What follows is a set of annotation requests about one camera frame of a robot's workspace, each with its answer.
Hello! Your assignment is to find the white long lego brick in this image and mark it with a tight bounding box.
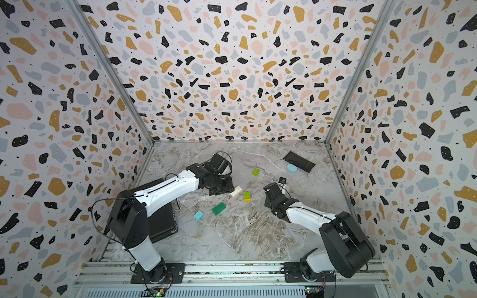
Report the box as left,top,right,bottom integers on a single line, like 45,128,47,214
230,186,242,197

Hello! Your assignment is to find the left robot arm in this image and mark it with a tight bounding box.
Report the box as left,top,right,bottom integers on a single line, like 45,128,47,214
108,152,234,283

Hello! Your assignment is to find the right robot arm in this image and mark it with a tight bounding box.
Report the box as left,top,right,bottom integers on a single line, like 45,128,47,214
263,183,376,281

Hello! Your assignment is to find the dark green long lego brick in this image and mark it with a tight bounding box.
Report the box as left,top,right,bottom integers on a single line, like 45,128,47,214
212,202,226,216

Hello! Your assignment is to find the light blue lego brick left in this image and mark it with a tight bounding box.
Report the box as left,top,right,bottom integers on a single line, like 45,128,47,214
193,211,204,221

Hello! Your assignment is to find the light blue round object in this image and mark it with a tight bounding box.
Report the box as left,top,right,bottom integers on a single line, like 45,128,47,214
287,164,298,173

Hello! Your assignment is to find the black flat pouch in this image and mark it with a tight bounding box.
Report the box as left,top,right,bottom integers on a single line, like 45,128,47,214
283,151,316,173

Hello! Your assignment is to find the black case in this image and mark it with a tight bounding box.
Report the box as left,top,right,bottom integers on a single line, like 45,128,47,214
108,178,178,248

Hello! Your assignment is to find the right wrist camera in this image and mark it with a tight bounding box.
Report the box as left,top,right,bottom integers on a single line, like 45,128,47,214
278,177,287,186

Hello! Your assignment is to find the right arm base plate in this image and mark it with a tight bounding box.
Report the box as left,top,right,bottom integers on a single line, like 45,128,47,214
280,262,336,283

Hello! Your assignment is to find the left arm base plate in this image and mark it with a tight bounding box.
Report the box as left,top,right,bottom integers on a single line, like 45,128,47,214
130,263,186,286

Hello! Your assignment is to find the aluminium front rail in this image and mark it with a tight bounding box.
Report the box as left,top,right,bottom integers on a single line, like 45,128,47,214
72,260,395,298

